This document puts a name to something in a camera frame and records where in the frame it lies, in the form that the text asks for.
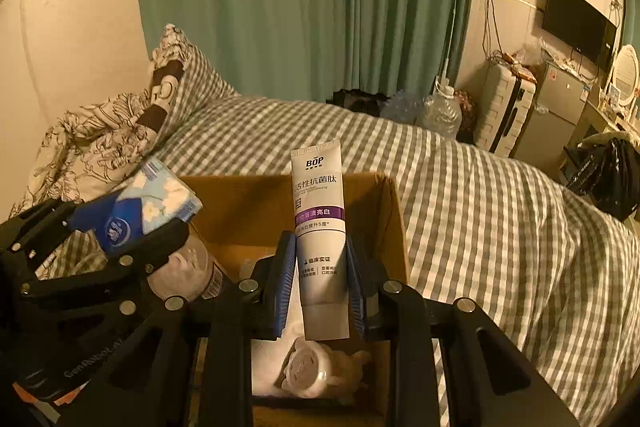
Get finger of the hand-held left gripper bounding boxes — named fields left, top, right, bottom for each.
left=20, top=219, right=190, bottom=305
left=0, top=199, right=96, bottom=270

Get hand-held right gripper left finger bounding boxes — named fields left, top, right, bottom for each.
left=60, top=231, right=299, bottom=427

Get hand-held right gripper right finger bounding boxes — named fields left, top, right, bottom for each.
left=345, top=232, right=608, bottom=427

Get white purple toothpaste tube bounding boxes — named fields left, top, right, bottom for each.
left=291, top=138, right=351, bottom=341

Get brown cardboard box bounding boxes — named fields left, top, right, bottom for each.
left=177, top=172, right=411, bottom=427

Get blue floral tissue pack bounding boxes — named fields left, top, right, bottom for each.
left=70, top=157, right=204, bottom=256

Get cream plush toy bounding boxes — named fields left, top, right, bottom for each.
left=327, top=349, right=374, bottom=404

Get white rolled towel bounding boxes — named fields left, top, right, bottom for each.
left=250, top=307, right=303, bottom=399

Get white round lidded jar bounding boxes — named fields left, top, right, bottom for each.
left=279, top=339, right=337, bottom=400

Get clear plastic bottle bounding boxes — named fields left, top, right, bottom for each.
left=147, top=232, right=226, bottom=304

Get floral patterned pillow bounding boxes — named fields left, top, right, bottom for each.
left=10, top=92, right=168, bottom=220

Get grey checked bed sheet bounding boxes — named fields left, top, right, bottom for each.
left=30, top=42, right=640, bottom=427

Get brown white patterned cloth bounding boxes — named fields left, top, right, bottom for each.
left=137, top=24, right=190, bottom=134

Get bag of empty bottles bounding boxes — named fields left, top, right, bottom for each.
left=382, top=91, right=426, bottom=126

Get dark bag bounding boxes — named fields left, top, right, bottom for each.
left=326, top=89, right=387, bottom=116

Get large clear water jug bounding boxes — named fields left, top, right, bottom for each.
left=417, top=86, right=463, bottom=140

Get white suitcase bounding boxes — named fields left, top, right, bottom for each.
left=472, top=59, right=538, bottom=154

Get silver small fridge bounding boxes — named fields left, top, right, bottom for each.
left=515, top=62, right=592, bottom=178

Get black plastic bag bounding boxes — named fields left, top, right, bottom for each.
left=565, top=138, right=640, bottom=222

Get white pole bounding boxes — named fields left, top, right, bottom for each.
left=442, top=0, right=461, bottom=84

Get snack bags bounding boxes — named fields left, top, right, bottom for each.
left=499, top=46, right=547, bottom=78

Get white dressing table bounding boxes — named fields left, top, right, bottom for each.
left=582, top=97, right=640, bottom=148

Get black flat television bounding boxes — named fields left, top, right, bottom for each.
left=542, top=0, right=619, bottom=68

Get oval white mirror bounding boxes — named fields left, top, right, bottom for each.
left=609, top=44, right=640, bottom=98

